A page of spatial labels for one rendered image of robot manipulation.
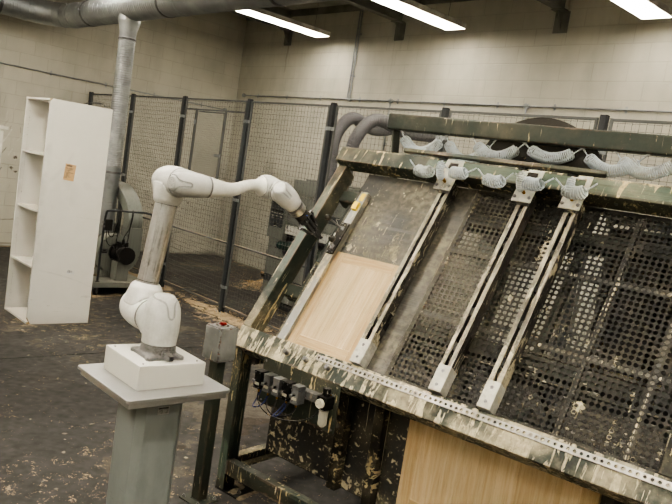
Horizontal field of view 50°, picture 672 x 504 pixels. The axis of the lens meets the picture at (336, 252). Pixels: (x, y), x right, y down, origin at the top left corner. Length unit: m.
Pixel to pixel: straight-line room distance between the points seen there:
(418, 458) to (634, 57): 5.80
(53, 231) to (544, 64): 5.64
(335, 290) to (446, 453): 0.99
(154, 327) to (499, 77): 6.70
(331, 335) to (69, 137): 4.03
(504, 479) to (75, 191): 4.95
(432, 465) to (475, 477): 0.22
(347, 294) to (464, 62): 6.24
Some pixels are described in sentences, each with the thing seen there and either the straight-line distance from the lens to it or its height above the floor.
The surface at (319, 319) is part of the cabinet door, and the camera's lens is 3.65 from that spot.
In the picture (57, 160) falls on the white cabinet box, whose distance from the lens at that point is 6.93.
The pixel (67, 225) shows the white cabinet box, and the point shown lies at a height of 0.93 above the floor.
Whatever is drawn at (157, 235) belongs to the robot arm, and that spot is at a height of 1.37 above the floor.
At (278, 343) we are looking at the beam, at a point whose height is 0.88.
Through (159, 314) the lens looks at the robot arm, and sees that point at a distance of 3.19.
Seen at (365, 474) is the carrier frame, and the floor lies 0.36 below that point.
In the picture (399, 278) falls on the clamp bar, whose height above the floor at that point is 1.31.
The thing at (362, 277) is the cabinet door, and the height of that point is 1.27.
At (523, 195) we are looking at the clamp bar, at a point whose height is 1.80.
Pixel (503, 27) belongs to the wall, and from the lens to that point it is 9.31.
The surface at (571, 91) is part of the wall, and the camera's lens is 8.59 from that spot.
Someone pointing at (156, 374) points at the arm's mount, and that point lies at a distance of 3.17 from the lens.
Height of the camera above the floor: 1.76
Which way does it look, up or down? 6 degrees down
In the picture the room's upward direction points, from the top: 9 degrees clockwise
